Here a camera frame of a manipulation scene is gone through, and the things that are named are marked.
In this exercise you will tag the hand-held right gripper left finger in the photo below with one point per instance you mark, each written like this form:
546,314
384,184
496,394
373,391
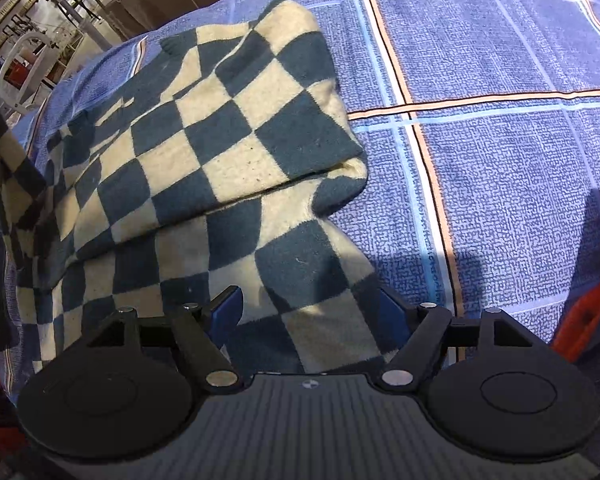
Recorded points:
225,317

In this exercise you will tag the storage shelves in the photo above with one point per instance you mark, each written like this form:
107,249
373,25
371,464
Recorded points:
10,10

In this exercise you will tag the white metal pole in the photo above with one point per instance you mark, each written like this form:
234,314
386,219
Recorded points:
70,5

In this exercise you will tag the blue plaid bed sheet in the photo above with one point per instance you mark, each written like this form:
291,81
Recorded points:
505,160

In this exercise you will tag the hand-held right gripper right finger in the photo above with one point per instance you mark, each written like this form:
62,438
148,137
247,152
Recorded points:
392,320

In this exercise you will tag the orange garment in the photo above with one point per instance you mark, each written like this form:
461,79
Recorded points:
590,300

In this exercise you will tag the green and cream checkered sweater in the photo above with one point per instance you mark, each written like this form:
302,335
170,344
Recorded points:
220,150

